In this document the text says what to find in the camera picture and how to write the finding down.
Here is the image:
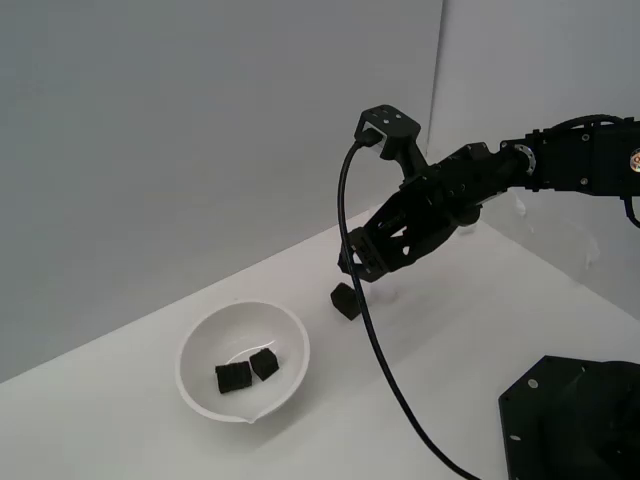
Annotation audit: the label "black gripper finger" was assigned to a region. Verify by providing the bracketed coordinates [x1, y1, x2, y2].
[348, 208, 482, 284]
[338, 186, 451, 274]

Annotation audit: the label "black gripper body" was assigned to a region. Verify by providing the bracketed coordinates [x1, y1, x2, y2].
[406, 142, 537, 227]

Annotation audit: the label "black foam cube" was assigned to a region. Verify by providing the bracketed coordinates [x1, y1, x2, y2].
[248, 348, 281, 382]
[214, 360, 254, 395]
[329, 282, 362, 321]

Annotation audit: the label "white bowl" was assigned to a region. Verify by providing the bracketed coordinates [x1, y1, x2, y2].
[175, 298, 311, 425]

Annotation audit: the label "white foam cube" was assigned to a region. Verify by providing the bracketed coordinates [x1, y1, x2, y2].
[368, 281, 401, 305]

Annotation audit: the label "black camera cable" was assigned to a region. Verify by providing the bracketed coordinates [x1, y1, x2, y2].
[335, 139, 484, 480]

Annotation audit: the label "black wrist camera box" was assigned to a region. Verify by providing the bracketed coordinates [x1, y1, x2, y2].
[353, 103, 422, 162]

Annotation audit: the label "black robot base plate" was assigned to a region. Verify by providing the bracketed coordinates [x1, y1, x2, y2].
[498, 354, 640, 480]

